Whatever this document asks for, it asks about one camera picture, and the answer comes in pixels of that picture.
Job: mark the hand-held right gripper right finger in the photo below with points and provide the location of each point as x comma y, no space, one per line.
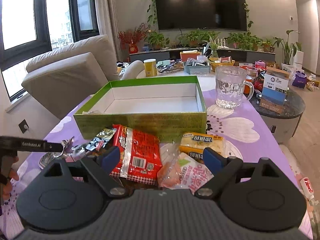
212,158

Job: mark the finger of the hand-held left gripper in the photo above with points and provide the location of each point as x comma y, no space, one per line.
53,147

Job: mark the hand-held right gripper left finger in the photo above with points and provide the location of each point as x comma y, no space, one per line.
111,158

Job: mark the silver purple candy wrapper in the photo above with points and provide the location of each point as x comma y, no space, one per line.
67,147

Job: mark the yellow cracker packet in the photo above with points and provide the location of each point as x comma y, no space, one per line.
200,142

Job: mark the black silver snack packet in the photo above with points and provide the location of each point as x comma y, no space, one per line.
100,140

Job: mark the pink white snack packet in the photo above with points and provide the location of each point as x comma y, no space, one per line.
190,175

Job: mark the red snack packet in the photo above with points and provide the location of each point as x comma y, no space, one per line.
140,152

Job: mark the green cardboard box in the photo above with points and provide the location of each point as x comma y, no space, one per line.
140,127

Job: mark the person's left hand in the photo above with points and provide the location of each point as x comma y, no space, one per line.
13,172

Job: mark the dark small snack packet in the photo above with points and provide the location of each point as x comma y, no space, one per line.
48,161

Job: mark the purple floral tablecloth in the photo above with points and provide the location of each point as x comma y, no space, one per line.
237,130

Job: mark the beige sofa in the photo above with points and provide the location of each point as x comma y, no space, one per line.
65,80

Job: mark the dark round side table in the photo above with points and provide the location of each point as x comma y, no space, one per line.
280,122

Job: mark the blue plastic basket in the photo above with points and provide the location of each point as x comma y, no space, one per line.
197,68

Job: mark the white round table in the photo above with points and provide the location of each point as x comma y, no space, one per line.
172,75

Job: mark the yellow wicker basket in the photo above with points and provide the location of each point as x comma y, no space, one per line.
221,66

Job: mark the yellow canister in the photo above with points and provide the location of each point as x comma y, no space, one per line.
150,68

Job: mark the red white small packet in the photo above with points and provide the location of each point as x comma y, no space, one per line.
307,187

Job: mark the orange tissue box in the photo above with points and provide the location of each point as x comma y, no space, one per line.
189,56

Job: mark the spider plant in vase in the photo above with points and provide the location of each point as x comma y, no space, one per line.
214,46

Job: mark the dark television cabinet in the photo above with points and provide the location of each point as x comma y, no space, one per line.
160,54

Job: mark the purple gift bag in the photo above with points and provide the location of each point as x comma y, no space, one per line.
300,80

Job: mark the green potted plant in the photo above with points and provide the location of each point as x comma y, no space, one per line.
157,40
243,41
197,37

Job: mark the red flower arrangement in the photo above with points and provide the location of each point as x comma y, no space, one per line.
132,36

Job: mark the black framed window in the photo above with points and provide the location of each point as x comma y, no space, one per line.
20,20

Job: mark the small potted plant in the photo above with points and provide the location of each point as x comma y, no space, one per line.
268,45

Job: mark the white air purifier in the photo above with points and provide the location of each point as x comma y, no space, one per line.
298,60

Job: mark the tall leafy potted plant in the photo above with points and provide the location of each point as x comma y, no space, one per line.
287,47

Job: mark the beige curtain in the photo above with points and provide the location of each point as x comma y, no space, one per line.
107,17

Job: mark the wall socket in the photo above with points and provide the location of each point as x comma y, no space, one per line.
24,126

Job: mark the black wall television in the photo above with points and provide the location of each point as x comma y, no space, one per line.
200,5

